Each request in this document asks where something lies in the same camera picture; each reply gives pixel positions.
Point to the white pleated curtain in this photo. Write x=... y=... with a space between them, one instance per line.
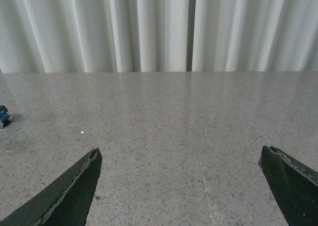
x=88 y=36

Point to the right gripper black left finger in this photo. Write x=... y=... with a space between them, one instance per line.
x=64 y=202

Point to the blue button switch base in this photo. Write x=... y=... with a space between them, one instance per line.
x=5 y=117

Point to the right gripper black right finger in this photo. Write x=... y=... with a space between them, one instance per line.
x=293 y=185

